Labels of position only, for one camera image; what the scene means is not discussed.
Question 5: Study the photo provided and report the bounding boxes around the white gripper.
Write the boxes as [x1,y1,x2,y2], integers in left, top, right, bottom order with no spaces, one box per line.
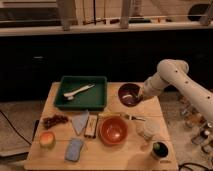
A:
[142,74,167,100]

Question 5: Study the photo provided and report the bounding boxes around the dark maroon bowl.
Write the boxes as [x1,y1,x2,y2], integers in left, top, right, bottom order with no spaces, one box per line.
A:
[118,83,142,107]

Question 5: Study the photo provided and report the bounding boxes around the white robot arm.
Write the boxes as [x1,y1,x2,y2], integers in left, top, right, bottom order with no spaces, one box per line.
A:
[142,59,213,124]

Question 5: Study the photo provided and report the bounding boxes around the green plastic tray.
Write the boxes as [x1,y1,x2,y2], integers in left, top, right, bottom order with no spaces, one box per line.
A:
[54,76,107,111]

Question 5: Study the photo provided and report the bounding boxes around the white lidded cup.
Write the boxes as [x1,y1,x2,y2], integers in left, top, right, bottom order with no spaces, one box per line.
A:
[142,119,160,140]

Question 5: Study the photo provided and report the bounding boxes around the orange bowl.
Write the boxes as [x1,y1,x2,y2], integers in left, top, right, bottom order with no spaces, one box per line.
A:
[98,116,128,146]

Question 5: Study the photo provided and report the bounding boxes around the black mug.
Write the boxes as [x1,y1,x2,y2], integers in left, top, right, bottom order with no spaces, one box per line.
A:
[152,142,169,159]

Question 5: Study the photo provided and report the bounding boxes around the small rectangular box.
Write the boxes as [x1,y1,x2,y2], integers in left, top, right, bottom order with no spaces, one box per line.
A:
[84,115,98,138]

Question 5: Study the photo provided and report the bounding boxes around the blue sponge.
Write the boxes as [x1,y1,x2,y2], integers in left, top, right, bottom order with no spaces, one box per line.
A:
[65,138,84,162]

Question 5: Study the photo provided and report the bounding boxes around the bunch of red grapes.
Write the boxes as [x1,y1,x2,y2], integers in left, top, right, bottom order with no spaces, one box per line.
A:
[43,115,68,129]

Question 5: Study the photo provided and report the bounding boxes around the black cable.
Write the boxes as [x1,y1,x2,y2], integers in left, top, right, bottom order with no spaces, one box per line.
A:
[0,109,33,146]

